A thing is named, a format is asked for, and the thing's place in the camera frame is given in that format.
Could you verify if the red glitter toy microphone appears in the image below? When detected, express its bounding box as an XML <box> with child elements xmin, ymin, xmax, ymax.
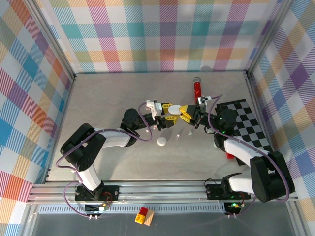
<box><xmin>192</xmin><ymin>76</ymin><xmax>203</xmax><ymax>104</ymax></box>

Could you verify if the black grey chessboard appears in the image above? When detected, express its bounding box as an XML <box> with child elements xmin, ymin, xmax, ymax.
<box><xmin>215</xmin><ymin>99</ymin><xmax>275</xmax><ymax>168</ymax></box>

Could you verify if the right black controller board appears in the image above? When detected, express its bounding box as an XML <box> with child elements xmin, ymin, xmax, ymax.
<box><xmin>224</xmin><ymin>201</ymin><xmax>241</xmax><ymax>215</ymax></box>

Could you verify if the black controller board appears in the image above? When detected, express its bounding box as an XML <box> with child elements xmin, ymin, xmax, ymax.
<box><xmin>84</xmin><ymin>203</ymin><xmax>110</xmax><ymax>213</ymax></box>
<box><xmin>224</xmin><ymin>201</ymin><xmax>241</xmax><ymax>215</ymax></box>

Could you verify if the yellow building brick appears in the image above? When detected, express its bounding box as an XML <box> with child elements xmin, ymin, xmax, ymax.
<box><xmin>134</xmin><ymin>212</ymin><xmax>146</xmax><ymax>225</ymax></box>

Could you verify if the wooden block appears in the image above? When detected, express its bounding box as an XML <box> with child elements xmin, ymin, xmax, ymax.
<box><xmin>143</xmin><ymin>210</ymin><xmax>155</xmax><ymax>227</ymax></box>

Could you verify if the left black controller board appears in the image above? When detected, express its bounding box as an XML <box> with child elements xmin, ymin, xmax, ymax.
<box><xmin>84</xmin><ymin>203</ymin><xmax>110</xmax><ymax>213</ymax></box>

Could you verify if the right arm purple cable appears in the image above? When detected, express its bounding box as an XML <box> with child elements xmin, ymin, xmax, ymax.
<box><xmin>208</xmin><ymin>94</ymin><xmax>291</xmax><ymax>219</ymax></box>

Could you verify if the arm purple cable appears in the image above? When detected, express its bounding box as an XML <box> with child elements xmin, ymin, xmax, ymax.
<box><xmin>56</xmin><ymin>102</ymin><xmax>158</xmax><ymax>220</ymax></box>
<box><xmin>208</xmin><ymin>94</ymin><xmax>291</xmax><ymax>219</ymax></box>

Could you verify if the aluminium table side rail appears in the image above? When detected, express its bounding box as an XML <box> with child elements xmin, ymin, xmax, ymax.
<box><xmin>43</xmin><ymin>73</ymin><xmax>77</xmax><ymax>184</ymax></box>
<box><xmin>245</xmin><ymin>70</ymin><xmax>278</xmax><ymax>158</ymax></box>

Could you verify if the long aluminium base rail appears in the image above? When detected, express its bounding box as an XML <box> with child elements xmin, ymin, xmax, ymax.
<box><xmin>27</xmin><ymin>180</ymin><xmax>298</xmax><ymax>205</ymax></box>

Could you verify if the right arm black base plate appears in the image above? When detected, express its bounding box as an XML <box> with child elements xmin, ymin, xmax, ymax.
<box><xmin>205</xmin><ymin>183</ymin><xmax>252</xmax><ymax>200</ymax></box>

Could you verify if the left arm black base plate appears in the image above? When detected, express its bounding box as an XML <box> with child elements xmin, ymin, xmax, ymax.
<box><xmin>74</xmin><ymin>185</ymin><xmax>121</xmax><ymax>203</ymax></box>

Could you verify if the slotted grey cable duct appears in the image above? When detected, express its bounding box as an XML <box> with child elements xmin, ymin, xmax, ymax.
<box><xmin>39</xmin><ymin>206</ymin><xmax>226</xmax><ymax>214</ymax></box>

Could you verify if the aluminium frame post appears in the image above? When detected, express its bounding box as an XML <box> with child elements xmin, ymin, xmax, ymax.
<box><xmin>24</xmin><ymin>0</ymin><xmax>76</xmax><ymax>82</ymax></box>
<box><xmin>246</xmin><ymin>0</ymin><xmax>295</xmax><ymax>77</ymax></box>

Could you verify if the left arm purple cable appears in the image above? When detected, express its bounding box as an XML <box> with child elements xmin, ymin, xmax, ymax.
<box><xmin>56</xmin><ymin>102</ymin><xmax>158</xmax><ymax>220</ymax></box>

